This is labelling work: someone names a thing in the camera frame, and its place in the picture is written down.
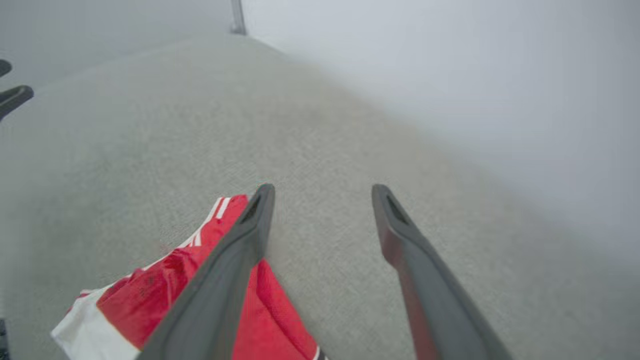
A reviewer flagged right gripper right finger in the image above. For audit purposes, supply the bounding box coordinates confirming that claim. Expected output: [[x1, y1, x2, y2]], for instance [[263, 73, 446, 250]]
[[371, 183, 514, 360]]

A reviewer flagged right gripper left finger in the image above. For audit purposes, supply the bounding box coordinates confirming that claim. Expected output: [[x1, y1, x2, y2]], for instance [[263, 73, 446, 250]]
[[137, 183, 277, 360]]

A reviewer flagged red and white basketball jersey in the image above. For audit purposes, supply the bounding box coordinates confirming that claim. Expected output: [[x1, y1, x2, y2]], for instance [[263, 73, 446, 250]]
[[50, 194, 328, 360]]

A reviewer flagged grey fabric work surface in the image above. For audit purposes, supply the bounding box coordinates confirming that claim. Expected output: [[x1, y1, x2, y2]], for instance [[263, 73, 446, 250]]
[[0, 32, 640, 360]]

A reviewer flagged grey metal pole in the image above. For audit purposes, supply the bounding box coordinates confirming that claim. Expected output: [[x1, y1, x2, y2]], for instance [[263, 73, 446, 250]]
[[229, 0, 249, 37]]

